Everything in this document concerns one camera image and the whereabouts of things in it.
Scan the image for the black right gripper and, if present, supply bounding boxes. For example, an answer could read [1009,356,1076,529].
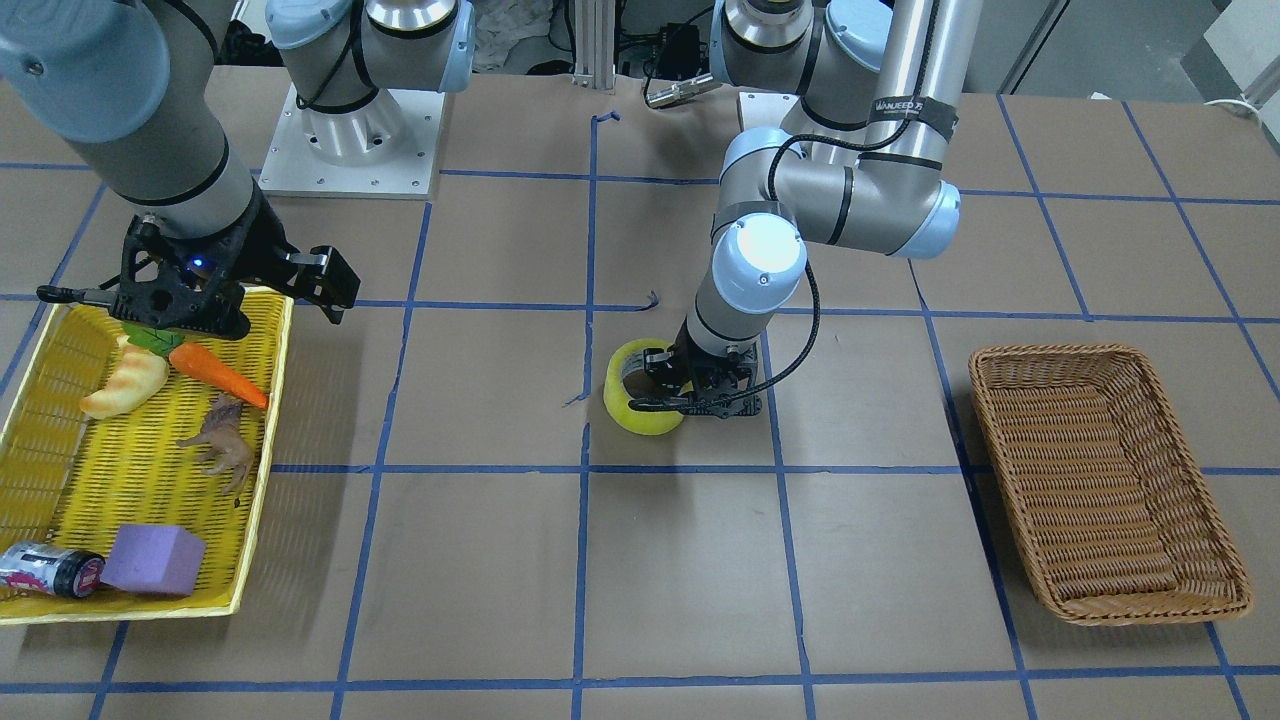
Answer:
[100,195,361,340]

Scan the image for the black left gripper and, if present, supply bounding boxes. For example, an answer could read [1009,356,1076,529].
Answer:
[630,342,762,419]

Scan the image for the yellow tape roll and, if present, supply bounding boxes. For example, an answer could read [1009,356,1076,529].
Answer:
[603,340,691,437]

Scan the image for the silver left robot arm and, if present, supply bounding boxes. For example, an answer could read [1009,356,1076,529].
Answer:
[603,1,982,436]

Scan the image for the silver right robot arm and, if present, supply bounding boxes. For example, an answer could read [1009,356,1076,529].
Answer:
[3,1,475,340]

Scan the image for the orange toy carrot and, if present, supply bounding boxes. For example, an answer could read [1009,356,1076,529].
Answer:
[122,323,270,410]

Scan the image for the brown toy animal figure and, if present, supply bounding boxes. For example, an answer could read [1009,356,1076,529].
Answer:
[175,392,255,495]

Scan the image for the toy croissant bread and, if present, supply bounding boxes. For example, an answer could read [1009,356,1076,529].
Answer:
[78,334,169,420]

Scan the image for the yellow woven tray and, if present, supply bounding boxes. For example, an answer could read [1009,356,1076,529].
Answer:
[1,306,279,626]

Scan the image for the purple foam cube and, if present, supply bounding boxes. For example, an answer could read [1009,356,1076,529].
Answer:
[101,524,207,597]

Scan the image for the brown wicker basket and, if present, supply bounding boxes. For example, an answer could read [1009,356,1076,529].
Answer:
[968,345,1254,626]

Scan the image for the black braided cable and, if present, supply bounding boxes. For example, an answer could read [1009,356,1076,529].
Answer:
[750,0,946,391]

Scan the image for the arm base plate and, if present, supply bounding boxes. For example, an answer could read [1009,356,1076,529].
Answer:
[259,88,451,200]
[737,91,797,129]

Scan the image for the aluminium frame post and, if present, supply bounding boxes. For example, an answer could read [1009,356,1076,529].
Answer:
[571,0,618,94]

